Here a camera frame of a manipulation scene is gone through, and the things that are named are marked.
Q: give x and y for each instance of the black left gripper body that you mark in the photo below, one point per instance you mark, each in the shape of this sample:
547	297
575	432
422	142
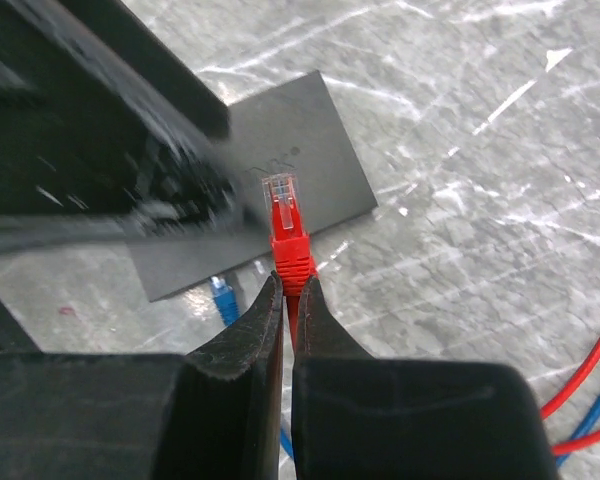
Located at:
100	121

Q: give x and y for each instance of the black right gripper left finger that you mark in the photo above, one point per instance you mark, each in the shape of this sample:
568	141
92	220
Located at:
238	386

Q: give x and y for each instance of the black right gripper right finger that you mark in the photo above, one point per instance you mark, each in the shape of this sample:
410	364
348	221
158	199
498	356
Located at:
325	435

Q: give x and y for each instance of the black network switch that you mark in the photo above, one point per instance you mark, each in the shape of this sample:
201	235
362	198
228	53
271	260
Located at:
294	127

